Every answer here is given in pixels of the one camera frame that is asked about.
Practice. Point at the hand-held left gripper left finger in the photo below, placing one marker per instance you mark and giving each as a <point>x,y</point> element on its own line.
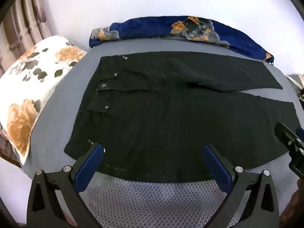
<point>90,163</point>

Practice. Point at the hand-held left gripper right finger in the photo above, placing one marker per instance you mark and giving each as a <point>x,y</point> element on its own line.
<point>216,166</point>

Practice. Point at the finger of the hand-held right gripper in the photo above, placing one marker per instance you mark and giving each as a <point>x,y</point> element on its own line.
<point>286,135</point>
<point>300,132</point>

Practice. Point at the black pants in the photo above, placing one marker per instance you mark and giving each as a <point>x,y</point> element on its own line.
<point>166,123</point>

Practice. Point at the grey mesh bed mattress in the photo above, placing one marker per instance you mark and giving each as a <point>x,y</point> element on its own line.
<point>154,194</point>

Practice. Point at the white floral pillow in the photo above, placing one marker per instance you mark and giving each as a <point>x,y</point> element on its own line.
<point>35,76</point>

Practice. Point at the blue floral blanket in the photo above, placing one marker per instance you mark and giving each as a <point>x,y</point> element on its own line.
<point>147,27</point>

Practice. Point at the pinkish pleated curtain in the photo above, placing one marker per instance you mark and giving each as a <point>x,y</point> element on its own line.
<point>23,16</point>

